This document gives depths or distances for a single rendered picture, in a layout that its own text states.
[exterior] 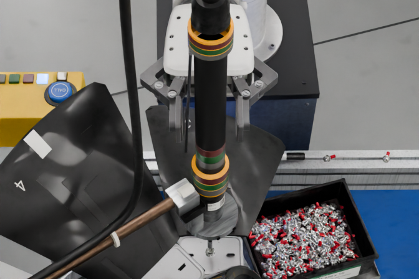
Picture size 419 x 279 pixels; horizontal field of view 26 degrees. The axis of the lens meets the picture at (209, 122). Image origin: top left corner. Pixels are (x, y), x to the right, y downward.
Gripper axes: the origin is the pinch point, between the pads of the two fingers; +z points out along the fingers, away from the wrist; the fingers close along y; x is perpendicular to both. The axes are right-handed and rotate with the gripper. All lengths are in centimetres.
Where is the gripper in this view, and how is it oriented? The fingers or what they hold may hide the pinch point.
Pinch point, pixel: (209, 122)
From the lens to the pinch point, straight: 97.3
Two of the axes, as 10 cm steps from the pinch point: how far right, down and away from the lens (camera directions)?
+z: 0.1, 8.2, -5.7
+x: 0.0, -5.7, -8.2
